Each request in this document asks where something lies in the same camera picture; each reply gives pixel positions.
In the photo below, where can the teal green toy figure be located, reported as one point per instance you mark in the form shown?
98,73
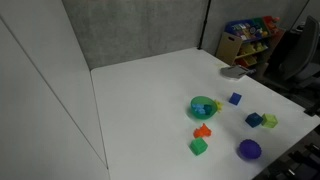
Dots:
208,109

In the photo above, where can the light blue toy figure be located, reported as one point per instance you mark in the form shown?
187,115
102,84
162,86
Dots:
198,108

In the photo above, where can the green translucent bowl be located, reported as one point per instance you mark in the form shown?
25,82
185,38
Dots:
201,100

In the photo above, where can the orange toy figure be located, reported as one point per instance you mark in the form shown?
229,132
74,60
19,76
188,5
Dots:
202,131

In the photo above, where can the yellow spiky toy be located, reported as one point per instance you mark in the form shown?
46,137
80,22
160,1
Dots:
218,105

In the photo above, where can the wooden toy storage shelf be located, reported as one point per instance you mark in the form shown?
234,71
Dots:
230,48

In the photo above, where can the grey flat device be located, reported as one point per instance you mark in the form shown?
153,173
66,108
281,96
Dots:
234,72

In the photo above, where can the black vertical pole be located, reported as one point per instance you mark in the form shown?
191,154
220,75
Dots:
204,25

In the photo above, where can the dark blue embossed cube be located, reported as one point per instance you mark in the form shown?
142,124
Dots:
254,119

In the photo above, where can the blue storage bin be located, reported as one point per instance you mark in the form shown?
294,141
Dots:
240,29

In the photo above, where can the purple spiky ball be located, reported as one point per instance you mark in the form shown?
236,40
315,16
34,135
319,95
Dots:
250,149

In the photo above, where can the lime green cube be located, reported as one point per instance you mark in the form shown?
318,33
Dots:
269,120

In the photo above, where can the green storage bin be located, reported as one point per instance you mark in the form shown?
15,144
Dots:
259,23

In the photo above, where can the red storage bin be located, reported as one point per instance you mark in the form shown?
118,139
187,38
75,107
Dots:
270,21

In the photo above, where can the grey office chair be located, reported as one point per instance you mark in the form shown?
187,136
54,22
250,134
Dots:
298,56

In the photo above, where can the black equipment frame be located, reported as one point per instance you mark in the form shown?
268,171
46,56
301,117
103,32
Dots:
296,160

